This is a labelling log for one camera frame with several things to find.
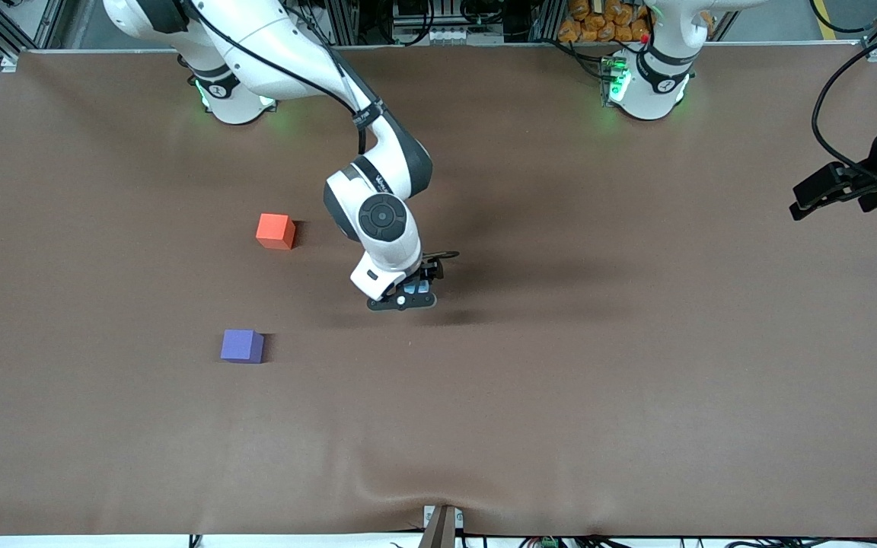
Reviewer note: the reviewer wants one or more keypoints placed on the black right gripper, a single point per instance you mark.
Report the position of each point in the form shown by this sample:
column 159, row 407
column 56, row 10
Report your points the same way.
column 430, row 272

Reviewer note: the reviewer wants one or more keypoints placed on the light blue foam block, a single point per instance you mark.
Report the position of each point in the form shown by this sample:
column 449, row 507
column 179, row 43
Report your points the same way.
column 419, row 288

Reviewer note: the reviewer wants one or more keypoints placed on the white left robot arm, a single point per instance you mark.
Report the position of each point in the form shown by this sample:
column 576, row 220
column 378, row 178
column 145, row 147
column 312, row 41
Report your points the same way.
column 648, row 99

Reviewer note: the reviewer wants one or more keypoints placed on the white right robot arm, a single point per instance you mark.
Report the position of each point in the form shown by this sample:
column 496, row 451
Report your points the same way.
column 271, row 38

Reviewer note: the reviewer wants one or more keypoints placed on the orange foam block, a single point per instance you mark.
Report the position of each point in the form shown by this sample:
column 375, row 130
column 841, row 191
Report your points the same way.
column 274, row 228

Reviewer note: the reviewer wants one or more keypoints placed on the purple foam block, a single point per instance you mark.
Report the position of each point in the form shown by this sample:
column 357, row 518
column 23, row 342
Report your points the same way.
column 240, row 345

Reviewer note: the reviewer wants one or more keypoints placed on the brown table mat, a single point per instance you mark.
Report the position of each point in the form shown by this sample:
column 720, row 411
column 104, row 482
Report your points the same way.
column 560, row 380

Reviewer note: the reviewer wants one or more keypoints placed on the white connector strip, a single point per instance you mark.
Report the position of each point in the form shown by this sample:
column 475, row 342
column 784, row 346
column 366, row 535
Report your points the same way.
column 438, row 36

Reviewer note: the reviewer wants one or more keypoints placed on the table edge clamp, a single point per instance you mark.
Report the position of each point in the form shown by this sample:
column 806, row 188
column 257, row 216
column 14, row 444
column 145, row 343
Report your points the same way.
column 442, row 533

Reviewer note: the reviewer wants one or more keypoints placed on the green terminal connector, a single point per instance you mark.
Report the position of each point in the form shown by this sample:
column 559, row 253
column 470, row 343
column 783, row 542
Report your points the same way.
column 549, row 543

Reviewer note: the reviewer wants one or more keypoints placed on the pile of orange objects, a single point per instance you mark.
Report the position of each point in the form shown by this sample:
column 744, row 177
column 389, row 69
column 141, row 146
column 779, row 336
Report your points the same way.
column 606, row 21

